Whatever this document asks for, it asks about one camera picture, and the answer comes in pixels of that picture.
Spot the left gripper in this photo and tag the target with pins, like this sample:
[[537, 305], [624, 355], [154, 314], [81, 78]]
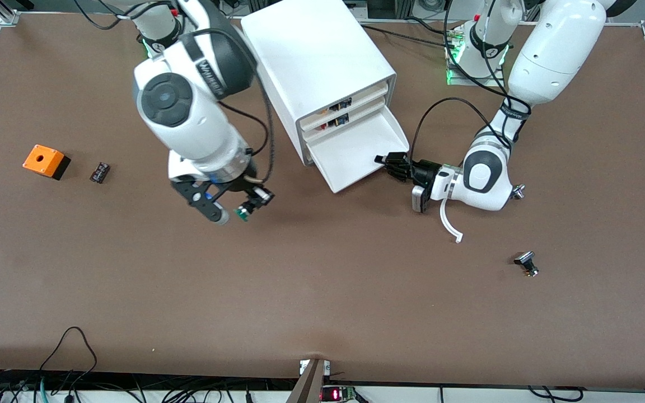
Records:
[[424, 172]]

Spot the green push button switch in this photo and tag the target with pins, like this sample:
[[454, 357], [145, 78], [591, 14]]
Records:
[[241, 214]]

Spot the orange button enclosure box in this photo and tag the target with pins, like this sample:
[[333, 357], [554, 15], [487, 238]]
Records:
[[42, 159]]

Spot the white plastic drawer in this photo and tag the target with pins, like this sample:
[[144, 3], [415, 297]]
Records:
[[367, 109], [367, 97], [356, 151]]

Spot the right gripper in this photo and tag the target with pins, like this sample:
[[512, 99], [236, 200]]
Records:
[[246, 185]]

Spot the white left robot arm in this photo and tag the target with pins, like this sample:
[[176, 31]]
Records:
[[552, 50]]

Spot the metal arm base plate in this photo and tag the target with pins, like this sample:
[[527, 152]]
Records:
[[457, 81]]

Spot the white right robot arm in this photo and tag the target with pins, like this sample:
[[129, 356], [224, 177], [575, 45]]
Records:
[[188, 123]]

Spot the device with red display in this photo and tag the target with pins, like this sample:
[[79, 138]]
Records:
[[336, 394]]

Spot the black capped switch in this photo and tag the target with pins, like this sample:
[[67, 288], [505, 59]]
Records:
[[526, 262]]

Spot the white drawer cabinet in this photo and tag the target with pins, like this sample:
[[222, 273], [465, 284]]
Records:
[[317, 50]]

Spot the white curved plastic arc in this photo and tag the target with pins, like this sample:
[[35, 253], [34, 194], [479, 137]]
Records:
[[447, 221]]

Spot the silver knob switch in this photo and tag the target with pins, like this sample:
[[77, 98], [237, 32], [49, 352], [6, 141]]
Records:
[[519, 192]]

